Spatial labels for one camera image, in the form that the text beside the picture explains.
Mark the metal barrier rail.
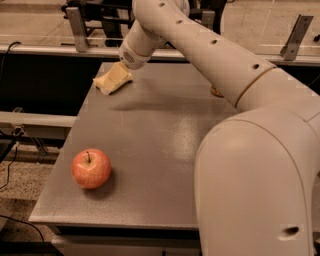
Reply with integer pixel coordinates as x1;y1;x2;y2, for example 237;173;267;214
9;44;320;67

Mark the right metal bracket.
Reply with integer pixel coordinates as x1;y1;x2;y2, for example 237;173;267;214
280;14;313;61

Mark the red apple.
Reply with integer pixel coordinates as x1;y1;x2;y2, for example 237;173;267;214
71;148;111;189

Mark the black cable lower left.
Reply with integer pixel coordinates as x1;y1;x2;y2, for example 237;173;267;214
0;128;46;244

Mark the black cable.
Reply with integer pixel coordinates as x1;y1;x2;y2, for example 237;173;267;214
0;41;23;84
0;128;46;244

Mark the orange soda can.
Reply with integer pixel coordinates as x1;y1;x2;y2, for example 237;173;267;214
211;85;223;98

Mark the yellow sponge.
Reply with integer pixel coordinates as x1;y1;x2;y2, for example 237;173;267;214
93;70;132;95

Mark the middle metal bracket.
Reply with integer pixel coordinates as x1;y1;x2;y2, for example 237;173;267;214
201;10;215;30

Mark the black cable upper left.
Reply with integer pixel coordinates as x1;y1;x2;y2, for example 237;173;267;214
0;41;23;84

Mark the grey side shelf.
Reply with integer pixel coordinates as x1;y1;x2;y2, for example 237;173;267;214
0;111;76;140

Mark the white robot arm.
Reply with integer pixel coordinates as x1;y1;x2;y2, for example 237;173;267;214
119;0;320;256

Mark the metal bracket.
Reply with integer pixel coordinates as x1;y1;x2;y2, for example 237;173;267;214
280;14;313;61
201;10;215;30
66;7;89;52

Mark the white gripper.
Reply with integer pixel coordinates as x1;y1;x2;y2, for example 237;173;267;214
106;20;165;84

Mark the left metal bracket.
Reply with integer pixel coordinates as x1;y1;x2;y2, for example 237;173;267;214
66;7;89;52

